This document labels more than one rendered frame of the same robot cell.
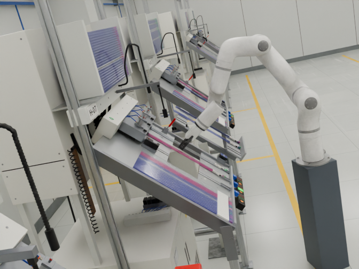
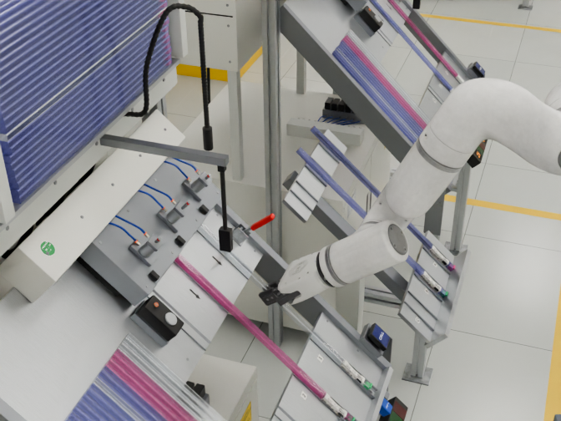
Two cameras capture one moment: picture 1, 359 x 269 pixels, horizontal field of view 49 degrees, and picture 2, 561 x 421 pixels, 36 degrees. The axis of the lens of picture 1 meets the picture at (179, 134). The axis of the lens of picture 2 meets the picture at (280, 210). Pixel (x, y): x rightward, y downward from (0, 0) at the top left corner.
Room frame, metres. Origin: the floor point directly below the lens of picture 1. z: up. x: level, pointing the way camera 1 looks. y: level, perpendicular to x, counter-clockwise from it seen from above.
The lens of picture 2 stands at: (0.81, -0.26, 2.07)
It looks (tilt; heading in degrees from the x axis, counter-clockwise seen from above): 34 degrees down; 10
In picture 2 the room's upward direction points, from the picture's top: 1 degrees counter-clockwise
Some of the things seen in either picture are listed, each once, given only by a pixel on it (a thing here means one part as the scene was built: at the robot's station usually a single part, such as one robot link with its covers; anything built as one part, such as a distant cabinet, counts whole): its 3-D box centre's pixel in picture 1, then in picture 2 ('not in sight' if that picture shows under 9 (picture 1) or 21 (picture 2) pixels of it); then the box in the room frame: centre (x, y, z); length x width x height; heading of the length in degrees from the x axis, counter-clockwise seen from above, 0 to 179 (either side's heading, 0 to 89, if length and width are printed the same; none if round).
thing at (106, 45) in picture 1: (99, 58); (62, 43); (2.02, 0.30, 1.52); 0.51 x 0.13 x 0.27; 170
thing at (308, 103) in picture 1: (307, 110); not in sight; (2.05, -0.70, 1.00); 0.19 x 0.12 x 0.24; 174
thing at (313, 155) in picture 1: (311, 144); not in sight; (2.08, -0.71, 0.79); 0.19 x 0.19 x 0.18
